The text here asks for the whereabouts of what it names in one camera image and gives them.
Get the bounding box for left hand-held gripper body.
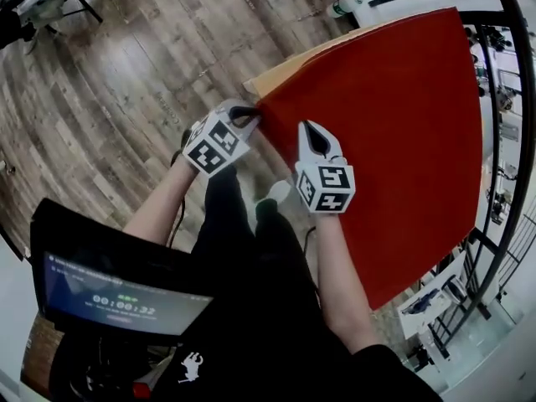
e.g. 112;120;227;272
182;110;252;180

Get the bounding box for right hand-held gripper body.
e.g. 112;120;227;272
295;157;356;216

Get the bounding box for red cloth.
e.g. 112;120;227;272
255;7;485;312

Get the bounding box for person's left forearm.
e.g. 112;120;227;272
121;157;202;249

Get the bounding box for person's right forearm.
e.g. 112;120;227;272
313;211;384;355

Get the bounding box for person's right white shoe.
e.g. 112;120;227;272
267;180;293;204

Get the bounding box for person's black trousers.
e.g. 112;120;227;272
190;165;323;309

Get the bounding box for dark blue cloth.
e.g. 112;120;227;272
408;289;441;313

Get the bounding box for white table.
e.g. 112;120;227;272
397;249;470;338

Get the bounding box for steel kettle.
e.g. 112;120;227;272
443;276;465;305

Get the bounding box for person's black shirt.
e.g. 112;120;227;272
49;299;445;402

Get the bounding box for black monitor screen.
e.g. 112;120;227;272
28;198;215;338

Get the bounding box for grey garment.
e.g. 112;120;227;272
16;0;70;28

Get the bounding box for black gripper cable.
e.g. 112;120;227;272
303;224;323;305
167;127;193;249

